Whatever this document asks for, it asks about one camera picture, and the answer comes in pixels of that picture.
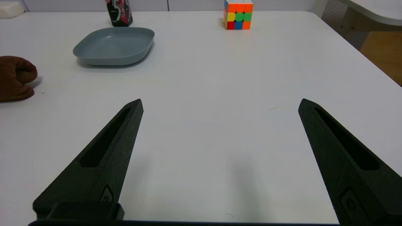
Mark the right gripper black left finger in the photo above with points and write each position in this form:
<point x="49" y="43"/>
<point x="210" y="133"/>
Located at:
<point x="100" y="169"/>

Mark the white side table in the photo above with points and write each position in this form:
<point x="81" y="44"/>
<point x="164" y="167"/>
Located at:
<point x="377" y="11"/>

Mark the grey-blue square dish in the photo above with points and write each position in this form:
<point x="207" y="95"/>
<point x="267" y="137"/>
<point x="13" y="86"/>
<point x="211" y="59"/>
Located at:
<point x="114" y="47"/>

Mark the colourful puzzle cube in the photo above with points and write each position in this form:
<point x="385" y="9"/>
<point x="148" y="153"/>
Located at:
<point x="238" y="16"/>

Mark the black pink printed box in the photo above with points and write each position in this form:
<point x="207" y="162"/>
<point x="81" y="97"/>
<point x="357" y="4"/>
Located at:
<point x="119" y="12"/>

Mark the brown towel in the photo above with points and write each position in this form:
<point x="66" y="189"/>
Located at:
<point x="14" y="78"/>

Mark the white soap bar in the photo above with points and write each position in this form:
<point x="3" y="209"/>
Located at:
<point x="9" y="8"/>

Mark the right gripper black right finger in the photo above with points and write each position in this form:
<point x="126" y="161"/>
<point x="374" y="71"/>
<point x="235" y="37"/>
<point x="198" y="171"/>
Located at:
<point x="351" y="169"/>

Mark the white perforated table panel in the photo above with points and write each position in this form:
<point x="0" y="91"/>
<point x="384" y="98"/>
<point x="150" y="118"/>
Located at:
<point x="340" y="22"/>

